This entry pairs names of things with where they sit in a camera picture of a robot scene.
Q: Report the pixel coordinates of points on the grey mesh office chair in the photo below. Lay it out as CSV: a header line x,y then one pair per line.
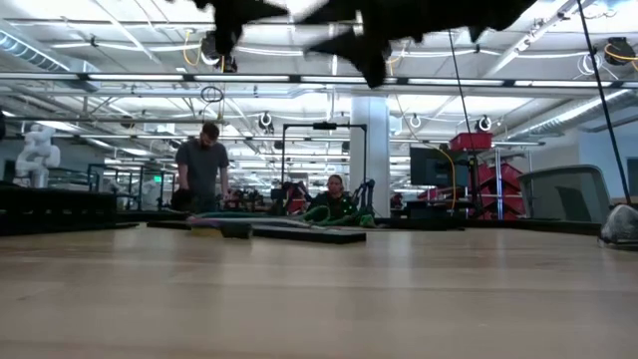
x,y
563,194

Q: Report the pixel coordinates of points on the red storage bin rack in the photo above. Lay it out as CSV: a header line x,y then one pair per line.
x,y
498,184

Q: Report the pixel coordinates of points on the white square pillar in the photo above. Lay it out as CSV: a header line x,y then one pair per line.
x,y
370,149

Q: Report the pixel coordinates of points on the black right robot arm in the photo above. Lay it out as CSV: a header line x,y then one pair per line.
x,y
488,12

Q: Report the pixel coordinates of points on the red box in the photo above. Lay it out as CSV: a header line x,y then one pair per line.
x,y
471,141

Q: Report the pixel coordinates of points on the white robot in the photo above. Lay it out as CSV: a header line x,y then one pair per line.
x,y
37,154

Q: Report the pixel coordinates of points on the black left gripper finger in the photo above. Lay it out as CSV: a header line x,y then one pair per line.
x,y
269,6
264,15

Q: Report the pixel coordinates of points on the small black robot arm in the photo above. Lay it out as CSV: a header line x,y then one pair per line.
x,y
369,194

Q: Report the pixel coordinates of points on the black duct cover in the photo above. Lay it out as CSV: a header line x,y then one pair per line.
x,y
309,234

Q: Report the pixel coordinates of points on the black gantry frame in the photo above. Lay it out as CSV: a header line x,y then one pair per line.
x,y
349,125

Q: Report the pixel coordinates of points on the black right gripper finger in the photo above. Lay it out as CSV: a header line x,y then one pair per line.
x,y
339,12
344,49

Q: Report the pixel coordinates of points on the black monitor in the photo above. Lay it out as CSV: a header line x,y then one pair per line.
x,y
438,167

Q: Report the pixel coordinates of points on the person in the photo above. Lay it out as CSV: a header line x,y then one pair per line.
x,y
336,199
202,164

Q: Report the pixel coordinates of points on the clear safety glasses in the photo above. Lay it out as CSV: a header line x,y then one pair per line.
x,y
620,224

